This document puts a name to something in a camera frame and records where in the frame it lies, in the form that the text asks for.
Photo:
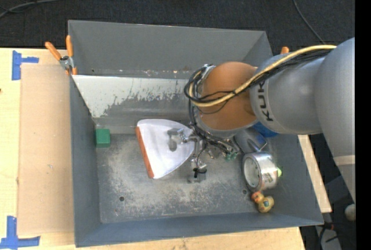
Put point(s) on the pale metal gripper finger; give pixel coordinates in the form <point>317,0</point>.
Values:
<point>173,145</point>
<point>175,132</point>

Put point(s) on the white dustpan with orange edge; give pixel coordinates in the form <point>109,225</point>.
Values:
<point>160,156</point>

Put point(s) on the grey metal bin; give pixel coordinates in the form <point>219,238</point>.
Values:
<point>145,185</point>

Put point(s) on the silver tape roll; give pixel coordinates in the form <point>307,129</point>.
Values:
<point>261,170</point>

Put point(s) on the blue round object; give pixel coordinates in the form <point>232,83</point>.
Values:
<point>266,132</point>

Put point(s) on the small green ball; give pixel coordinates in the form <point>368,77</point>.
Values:
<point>279,172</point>

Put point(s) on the green block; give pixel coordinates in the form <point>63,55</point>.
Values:
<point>102,137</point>

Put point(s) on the yellow toy duck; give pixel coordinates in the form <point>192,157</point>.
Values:
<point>264,203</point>

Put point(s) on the brown cardboard board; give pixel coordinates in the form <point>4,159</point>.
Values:
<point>43,141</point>

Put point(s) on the black cylinder on white bracket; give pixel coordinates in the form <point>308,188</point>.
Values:
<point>200,169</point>

